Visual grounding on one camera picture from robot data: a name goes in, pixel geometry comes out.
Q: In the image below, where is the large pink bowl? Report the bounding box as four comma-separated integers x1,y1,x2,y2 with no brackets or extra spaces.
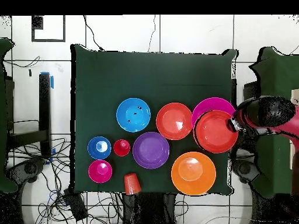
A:
191,97,236,128

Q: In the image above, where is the large orange bowl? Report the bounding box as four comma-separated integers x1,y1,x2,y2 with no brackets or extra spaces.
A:
171,151,217,196

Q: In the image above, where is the small dark blue bowl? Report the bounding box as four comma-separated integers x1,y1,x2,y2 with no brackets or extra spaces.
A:
87,136,112,160

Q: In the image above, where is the black stand post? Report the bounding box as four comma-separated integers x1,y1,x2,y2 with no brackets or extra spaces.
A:
6,72,53,158

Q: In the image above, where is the dark green table cloth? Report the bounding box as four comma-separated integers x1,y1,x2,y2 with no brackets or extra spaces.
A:
70,44,239,195

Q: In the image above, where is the orange cup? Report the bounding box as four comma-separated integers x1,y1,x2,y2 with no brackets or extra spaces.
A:
123,173,142,196

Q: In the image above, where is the black floor cable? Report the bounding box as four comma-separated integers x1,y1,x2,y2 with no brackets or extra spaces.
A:
83,15,105,51

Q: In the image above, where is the blue cable bundle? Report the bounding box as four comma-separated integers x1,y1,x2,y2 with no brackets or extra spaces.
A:
47,189,58,207

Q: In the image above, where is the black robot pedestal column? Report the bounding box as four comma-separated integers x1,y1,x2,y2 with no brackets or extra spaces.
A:
122,192,178,224

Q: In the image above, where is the black power adapter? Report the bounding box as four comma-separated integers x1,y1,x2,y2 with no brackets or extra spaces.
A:
64,191,89,221

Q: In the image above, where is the black square floor frame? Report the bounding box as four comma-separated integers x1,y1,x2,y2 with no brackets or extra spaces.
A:
31,15,66,43

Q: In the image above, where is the light blue bowl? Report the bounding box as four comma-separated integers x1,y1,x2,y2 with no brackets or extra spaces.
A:
116,97,151,133

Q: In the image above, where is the red cup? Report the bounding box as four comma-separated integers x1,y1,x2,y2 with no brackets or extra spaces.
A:
113,139,131,157

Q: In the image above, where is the purple bowl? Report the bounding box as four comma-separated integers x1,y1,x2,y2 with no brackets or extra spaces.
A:
132,131,170,170

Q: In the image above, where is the small pink bowl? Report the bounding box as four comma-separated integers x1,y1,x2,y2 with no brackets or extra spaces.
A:
88,159,113,184

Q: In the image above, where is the green cloth neighbouring table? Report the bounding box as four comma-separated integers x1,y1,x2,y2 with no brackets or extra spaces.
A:
248,46,299,199
0,37,18,193

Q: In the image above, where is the red-orange bowl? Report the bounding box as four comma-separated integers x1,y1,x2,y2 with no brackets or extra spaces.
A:
193,110,239,154
155,102,193,141

